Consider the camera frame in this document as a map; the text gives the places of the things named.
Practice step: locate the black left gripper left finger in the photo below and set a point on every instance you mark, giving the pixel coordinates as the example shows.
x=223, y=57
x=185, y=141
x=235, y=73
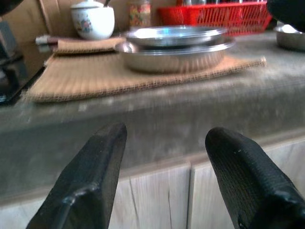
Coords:
x=90, y=181

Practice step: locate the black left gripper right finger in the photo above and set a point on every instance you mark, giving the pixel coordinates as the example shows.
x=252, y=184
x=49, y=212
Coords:
x=247, y=181

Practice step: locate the brown woven mat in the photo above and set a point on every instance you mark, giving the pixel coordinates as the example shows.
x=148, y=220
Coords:
x=95, y=78

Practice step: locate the black glass cooktop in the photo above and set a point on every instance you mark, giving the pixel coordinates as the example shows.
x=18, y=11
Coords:
x=14, y=71

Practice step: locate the folded brown woven cloth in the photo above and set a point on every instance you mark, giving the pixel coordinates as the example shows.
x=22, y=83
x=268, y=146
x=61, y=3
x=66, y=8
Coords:
x=88, y=46

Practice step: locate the deep stainless steel dish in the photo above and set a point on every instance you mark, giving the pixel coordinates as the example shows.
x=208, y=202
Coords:
x=174, y=59

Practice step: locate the white floral ceramic jar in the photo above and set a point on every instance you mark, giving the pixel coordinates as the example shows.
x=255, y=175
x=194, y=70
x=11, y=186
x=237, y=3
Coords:
x=95, y=21

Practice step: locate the shallow stainless steel plate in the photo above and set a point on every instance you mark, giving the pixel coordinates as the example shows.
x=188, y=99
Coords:
x=174, y=35

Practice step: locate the red plastic basket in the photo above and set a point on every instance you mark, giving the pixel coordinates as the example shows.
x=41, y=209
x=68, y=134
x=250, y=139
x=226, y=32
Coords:
x=214, y=19

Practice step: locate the glass jar with colourful label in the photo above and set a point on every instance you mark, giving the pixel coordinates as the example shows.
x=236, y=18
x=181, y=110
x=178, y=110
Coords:
x=140, y=14

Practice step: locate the white ceramic jar lid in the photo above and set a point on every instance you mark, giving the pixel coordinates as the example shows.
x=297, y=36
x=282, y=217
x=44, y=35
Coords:
x=87, y=4

